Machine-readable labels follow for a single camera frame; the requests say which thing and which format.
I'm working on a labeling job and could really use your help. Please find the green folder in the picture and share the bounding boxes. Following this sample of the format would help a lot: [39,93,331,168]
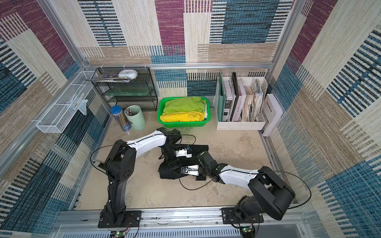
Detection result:
[217,73,226,122]

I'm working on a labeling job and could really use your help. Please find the white wire wall basket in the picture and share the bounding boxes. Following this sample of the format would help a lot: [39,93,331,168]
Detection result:
[36,70,94,133]

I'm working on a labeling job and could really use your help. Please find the black wire shelf rack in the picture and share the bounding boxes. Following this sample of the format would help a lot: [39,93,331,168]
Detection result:
[90,66,158,112]

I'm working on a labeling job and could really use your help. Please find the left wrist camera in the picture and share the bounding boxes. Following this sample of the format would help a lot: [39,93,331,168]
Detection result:
[175,145,192,158]

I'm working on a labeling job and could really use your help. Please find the mint green cup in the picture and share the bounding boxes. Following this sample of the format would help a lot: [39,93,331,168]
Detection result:
[124,105,146,131]

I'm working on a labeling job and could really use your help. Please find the yellow folded cloth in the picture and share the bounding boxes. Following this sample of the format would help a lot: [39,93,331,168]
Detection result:
[159,112,205,123]

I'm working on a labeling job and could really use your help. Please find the blue lid pencil jar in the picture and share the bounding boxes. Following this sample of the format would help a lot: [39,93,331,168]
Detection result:
[110,105,131,132]

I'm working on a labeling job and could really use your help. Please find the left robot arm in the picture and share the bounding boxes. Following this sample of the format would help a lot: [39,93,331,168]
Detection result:
[98,128,182,228]

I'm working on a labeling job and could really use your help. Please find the white file organizer box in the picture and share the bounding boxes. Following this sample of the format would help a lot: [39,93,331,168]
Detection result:
[213,73,267,131]

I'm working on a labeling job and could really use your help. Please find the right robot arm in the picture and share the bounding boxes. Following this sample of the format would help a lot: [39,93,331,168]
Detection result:
[180,151,295,223]

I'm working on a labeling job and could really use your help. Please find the green plastic basket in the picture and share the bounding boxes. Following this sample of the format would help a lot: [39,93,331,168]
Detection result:
[157,96,211,128]

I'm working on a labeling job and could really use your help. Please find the white box with text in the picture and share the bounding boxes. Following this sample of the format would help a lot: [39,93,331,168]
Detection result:
[263,94,283,137]

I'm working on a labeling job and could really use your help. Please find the black shorts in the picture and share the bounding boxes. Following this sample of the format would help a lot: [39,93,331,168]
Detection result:
[158,144,209,180]

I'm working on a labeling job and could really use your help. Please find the lime green folded cloth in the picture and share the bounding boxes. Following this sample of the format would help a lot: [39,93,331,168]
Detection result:
[163,97,207,114]

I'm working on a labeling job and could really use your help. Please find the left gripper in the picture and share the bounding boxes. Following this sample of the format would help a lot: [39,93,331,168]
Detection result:
[161,146,183,176]

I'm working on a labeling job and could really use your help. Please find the white round object on shelf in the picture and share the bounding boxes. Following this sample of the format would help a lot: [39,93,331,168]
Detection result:
[118,69,138,80]

